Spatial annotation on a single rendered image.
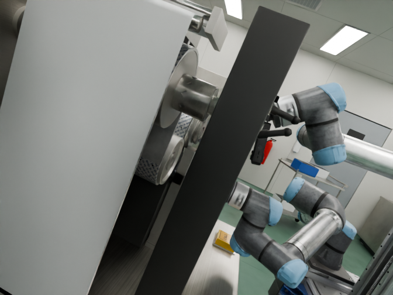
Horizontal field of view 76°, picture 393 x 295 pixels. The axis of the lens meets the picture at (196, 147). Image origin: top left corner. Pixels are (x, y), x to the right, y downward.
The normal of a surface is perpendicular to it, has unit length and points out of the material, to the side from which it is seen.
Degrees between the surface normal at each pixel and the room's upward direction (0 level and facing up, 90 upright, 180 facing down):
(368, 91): 90
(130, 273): 0
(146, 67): 90
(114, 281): 0
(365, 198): 90
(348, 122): 90
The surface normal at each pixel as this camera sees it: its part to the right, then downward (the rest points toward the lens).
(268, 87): -0.20, 0.13
